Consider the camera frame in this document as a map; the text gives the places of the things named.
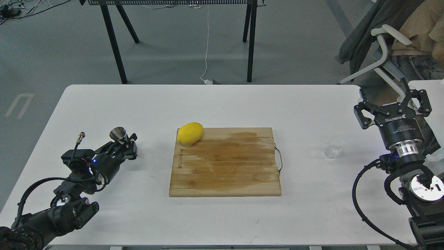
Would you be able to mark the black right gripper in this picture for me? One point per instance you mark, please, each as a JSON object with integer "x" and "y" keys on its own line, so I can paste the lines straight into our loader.
{"x": 399, "y": 126}

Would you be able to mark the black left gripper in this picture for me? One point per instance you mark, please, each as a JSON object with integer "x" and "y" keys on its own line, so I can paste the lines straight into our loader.
{"x": 110, "y": 156}

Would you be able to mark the steel double jigger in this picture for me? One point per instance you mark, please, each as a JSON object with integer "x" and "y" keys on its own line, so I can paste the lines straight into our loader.
{"x": 119, "y": 134}

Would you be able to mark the small clear glass cup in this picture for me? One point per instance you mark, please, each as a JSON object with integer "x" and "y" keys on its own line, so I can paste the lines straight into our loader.
{"x": 334, "y": 148}

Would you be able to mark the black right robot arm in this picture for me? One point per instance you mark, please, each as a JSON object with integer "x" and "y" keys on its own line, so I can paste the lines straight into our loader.
{"x": 409, "y": 182}

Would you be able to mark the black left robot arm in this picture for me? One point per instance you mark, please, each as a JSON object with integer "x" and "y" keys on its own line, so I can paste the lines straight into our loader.
{"x": 91, "y": 171}

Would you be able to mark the white office chair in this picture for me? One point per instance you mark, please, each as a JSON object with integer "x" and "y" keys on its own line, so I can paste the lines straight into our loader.
{"x": 383, "y": 65}

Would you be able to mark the person in tan shirt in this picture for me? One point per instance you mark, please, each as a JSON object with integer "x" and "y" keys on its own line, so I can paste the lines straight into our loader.
{"x": 423, "y": 59}

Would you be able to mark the yellow lemon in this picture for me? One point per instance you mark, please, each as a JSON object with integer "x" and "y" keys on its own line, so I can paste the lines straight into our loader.
{"x": 190, "y": 133}

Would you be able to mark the wooden cutting board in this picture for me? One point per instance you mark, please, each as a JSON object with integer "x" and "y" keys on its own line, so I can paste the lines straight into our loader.
{"x": 227, "y": 162}

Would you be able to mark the black metal table frame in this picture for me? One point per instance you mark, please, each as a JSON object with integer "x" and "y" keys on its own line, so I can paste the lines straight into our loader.
{"x": 143, "y": 29}

